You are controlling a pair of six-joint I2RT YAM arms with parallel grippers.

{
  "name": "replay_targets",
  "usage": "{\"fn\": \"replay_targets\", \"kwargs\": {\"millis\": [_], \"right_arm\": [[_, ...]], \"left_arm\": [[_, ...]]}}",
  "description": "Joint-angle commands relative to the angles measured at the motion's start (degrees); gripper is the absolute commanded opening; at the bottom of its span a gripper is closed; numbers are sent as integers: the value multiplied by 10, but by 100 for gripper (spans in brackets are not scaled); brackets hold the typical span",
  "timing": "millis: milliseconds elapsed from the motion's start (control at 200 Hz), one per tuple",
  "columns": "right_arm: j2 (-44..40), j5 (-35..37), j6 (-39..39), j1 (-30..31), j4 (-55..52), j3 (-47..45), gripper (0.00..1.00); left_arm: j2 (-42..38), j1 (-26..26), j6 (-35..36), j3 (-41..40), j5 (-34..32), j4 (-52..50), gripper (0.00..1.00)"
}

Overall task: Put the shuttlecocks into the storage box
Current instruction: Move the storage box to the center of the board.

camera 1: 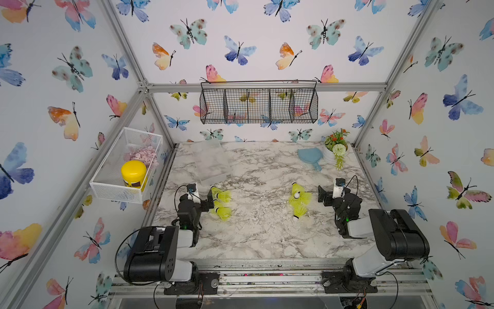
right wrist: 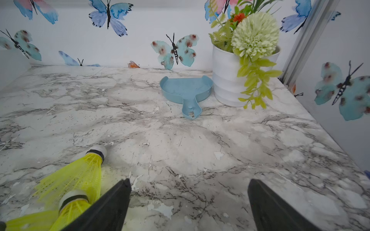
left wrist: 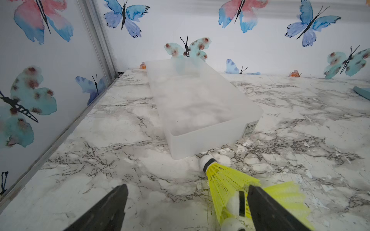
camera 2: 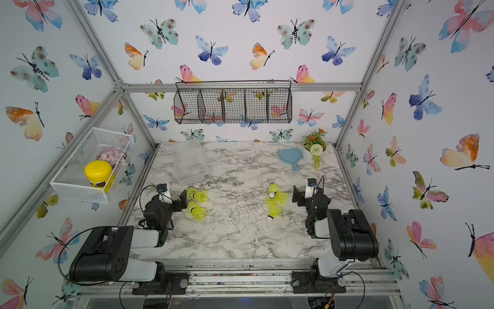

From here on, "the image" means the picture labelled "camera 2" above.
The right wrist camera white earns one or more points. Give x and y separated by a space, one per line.
310 186

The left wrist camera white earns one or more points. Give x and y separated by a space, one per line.
163 191

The white potted artificial plant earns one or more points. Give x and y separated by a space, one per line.
314 143

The light blue dustpan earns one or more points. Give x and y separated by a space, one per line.
291 156

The yellow shuttlecock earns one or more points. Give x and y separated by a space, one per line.
197 212
197 195
276 196
274 210

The pink flower ball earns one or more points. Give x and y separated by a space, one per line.
115 156

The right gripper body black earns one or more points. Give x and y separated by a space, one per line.
298 194

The white mesh wall basket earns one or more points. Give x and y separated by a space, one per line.
70 181

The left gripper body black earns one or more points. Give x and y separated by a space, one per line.
182 199

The translucent plastic storage box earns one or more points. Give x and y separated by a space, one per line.
190 164

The black wire wall basket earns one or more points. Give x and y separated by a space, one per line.
233 102

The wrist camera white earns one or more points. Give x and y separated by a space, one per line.
163 191
310 186

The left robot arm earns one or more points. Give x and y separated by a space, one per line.
105 256

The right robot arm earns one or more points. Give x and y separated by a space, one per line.
351 240

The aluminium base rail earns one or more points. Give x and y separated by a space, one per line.
268 279

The yellow lidded jar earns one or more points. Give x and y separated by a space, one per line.
100 174

